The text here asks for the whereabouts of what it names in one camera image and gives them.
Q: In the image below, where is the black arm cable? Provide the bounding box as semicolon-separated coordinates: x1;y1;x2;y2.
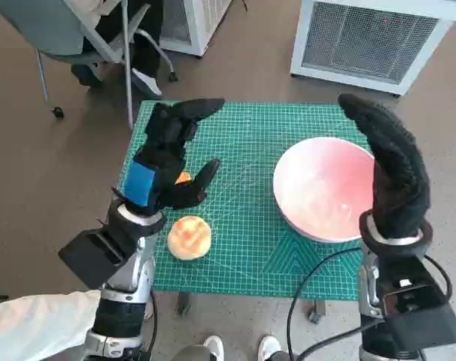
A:
293;317;385;358
287;246;364;361
148;291;160;354

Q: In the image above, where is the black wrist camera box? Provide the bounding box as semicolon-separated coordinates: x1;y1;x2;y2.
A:
382;259;456;354
57;229;138;290

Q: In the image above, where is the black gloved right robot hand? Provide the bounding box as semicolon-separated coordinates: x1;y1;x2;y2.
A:
337;93;433;241

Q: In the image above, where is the white shoe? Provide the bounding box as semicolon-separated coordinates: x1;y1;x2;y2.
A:
203;335;225;361
258;335;281;361

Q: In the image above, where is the green cutting mat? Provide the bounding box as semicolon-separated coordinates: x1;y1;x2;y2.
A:
124;99;379;302

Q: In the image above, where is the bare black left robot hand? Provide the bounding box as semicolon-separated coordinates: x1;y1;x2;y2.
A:
113;98;226;217

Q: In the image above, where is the white cloth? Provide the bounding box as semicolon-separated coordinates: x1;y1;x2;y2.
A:
0;291;101;361

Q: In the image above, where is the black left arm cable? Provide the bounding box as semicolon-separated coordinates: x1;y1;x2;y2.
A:
148;291;160;354

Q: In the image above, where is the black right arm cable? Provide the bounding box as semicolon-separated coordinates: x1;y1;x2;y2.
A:
293;317;385;358
287;246;364;361

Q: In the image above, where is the table leg with caster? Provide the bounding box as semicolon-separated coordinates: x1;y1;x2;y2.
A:
177;291;193;315
306;300;327;324

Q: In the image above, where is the small white mesh cabinet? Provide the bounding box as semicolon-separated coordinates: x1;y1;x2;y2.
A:
158;0;235;57

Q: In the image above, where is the pink bowl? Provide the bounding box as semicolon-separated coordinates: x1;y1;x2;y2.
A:
272;138;378;243

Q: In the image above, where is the large white mesh cabinet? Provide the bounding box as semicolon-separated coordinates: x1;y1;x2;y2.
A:
290;0;454;97

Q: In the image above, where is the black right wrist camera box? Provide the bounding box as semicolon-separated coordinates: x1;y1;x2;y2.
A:
382;259;456;354

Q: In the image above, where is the round toy bread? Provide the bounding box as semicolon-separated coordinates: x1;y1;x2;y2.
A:
166;215;214;260

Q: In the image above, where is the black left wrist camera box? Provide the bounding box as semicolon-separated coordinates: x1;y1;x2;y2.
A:
57;229;138;290

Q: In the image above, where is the grey office chair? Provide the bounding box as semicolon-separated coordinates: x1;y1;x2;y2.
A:
0;0;180;131

